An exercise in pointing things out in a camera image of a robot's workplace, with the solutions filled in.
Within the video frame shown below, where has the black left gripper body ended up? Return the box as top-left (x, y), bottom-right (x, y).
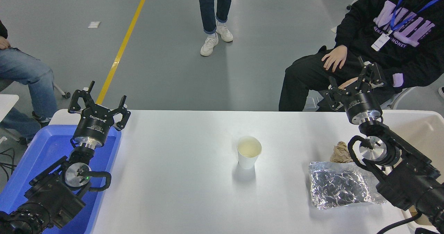
top-left (73, 104), bottom-right (115, 147)

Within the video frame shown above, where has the white office chair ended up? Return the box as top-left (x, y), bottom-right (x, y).
top-left (304, 0), bottom-right (418, 111)

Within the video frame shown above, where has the person's left hand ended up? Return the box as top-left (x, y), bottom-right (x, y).
top-left (338, 78), bottom-right (358, 90)

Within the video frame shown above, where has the chair leg with caster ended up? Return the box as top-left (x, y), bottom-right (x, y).
top-left (52, 83), bottom-right (71, 99)

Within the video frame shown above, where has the seated person with lanyard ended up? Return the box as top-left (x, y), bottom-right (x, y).
top-left (279, 0), bottom-right (444, 112)

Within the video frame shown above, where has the white paper cup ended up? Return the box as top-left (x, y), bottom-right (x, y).
top-left (237, 136), bottom-right (262, 169)

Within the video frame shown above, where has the large pale plastic bin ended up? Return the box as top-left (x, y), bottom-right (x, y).
top-left (380, 110), bottom-right (444, 234)

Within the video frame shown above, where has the crumpled tan paper ball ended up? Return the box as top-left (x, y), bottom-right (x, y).
top-left (330, 141), bottom-right (354, 164)

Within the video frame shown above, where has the standing person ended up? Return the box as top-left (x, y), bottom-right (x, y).
top-left (197, 0), bottom-right (234, 57)

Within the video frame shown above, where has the white side table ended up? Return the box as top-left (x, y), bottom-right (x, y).
top-left (0, 94), bottom-right (20, 123)

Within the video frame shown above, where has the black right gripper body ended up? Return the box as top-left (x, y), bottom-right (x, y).
top-left (342, 91), bottom-right (382, 122)

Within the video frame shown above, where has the blue lanyard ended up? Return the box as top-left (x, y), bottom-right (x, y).
top-left (390, 0), bottom-right (443, 33)

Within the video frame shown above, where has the person's right hand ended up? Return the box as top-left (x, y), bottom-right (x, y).
top-left (322, 45), bottom-right (348, 73)

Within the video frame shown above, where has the white id badge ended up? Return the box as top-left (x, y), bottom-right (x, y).
top-left (371, 34), bottom-right (391, 51)

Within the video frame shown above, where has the black floor cable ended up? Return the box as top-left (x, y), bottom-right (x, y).
top-left (0, 147), bottom-right (16, 181)

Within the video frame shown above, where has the blue plastic tray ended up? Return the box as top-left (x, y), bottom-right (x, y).
top-left (0, 124), bottom-right (122, 234)

